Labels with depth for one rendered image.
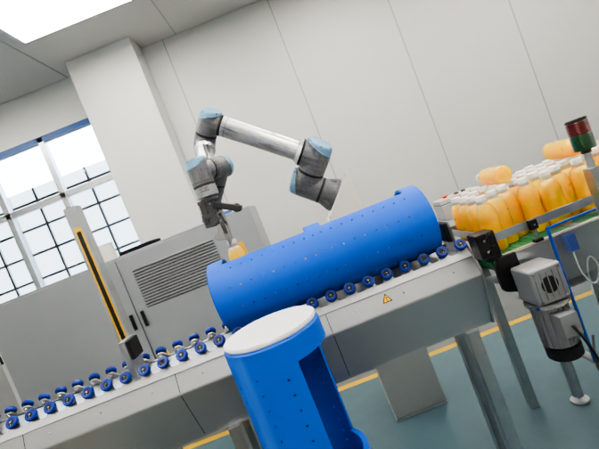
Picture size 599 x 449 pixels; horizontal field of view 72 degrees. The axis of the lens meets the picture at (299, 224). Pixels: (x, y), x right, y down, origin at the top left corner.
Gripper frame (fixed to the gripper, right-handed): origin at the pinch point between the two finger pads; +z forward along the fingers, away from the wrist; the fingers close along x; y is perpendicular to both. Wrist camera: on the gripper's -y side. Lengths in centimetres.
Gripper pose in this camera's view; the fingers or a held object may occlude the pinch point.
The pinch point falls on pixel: (232, 240)
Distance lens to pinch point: 170.9
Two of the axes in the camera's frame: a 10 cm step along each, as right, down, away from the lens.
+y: -9.3, 3.6, -0.1
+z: 3.6, 9.3, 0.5
